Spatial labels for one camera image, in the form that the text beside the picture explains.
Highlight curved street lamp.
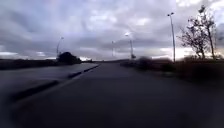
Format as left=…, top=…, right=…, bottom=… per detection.
left=124, top=33, right=135, bottom=60
left=55, top=36, right=65, bottom=57

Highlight dark asphalt path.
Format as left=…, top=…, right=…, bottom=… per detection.
left=0, top=62, right=224, bottom=128

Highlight dark clump of bushes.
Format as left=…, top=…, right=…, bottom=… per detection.
left=56, top=51, right=83, bottom=65

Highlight tall double-headed street lamp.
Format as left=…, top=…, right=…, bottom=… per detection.
left=167, top=12, right=177, bottom=63

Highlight grey asphalt road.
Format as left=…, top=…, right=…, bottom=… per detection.
left=0, top=63, right=99, bottom=98

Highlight dark kerb strip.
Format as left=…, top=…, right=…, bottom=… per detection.
left=8, top=64, right=101, bottom=103

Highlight dark low roadside bushes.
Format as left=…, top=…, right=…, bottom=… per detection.
left=119, top=55, right=224, bottom=84

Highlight dark verge beyond road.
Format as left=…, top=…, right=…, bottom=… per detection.
left=0, top=58, right=59, bottom=70

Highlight clump of bare trees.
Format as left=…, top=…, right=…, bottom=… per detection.
left=178, top=4, right=219, bottom=61

